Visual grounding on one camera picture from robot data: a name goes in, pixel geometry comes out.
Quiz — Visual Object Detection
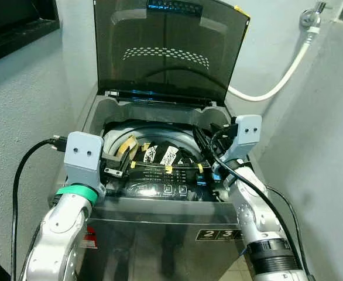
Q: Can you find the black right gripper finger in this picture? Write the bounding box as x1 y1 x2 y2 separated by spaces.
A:
192 126 212 170
205 150 222 180

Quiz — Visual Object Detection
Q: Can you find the grey top-load washing machine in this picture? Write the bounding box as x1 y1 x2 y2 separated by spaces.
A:
46 88 267 281

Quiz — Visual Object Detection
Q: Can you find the tan cloth piece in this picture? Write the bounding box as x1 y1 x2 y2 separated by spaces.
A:
118 135 139 161

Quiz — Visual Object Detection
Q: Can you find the black garment with white print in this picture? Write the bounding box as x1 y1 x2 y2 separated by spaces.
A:
138 140 190 169

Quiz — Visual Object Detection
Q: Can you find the tinted transparent washer lid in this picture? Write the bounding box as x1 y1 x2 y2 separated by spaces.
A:
93 0 251 108

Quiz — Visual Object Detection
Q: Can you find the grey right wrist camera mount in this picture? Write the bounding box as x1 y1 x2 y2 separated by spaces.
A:
221 115 263 168

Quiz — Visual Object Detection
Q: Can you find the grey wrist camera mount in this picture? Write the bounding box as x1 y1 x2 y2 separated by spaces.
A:
64 132 107 197
221 115 263 168

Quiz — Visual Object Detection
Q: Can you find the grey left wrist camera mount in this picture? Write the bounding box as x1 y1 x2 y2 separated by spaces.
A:
64 132 107 197

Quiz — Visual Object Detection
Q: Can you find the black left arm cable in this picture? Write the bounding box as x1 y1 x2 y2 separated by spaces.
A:
10 135 67 281

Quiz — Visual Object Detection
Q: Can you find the white water inlet hose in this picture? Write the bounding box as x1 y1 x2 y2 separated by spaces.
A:
227 26 314 102

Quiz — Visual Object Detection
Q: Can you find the metal wall water tap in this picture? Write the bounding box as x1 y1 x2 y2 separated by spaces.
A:
299 2 328 29

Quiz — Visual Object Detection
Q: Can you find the dark window frame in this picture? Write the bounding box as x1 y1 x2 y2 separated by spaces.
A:
0 0 61 68

